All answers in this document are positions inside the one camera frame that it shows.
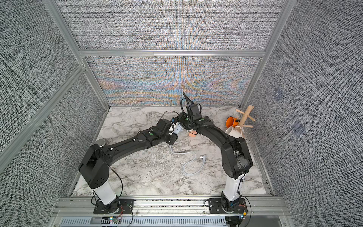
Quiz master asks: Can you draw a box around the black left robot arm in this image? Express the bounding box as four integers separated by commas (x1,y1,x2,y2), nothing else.
78,119,178,206

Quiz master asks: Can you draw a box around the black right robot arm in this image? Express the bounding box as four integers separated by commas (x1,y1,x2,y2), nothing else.
176,113,253,213

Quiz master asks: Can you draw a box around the orange mug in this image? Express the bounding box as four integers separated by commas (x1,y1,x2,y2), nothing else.
226,116,240,128

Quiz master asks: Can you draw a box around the white mug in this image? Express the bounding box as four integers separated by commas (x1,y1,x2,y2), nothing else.
225,125,244,138

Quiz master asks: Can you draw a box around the small metal tin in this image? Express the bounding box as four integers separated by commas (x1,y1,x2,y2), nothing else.
95,138,106,147

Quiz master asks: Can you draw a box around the wooden mug tree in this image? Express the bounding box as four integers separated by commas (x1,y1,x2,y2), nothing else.
236,105,256,131

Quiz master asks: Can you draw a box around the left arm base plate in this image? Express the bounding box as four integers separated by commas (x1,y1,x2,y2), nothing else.
93,199,134,215

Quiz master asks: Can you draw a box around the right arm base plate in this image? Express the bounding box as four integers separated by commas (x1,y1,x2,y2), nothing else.
207,198,248,215

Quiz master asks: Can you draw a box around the aluminium front rail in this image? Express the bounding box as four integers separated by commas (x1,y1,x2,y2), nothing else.
49,195,294,227

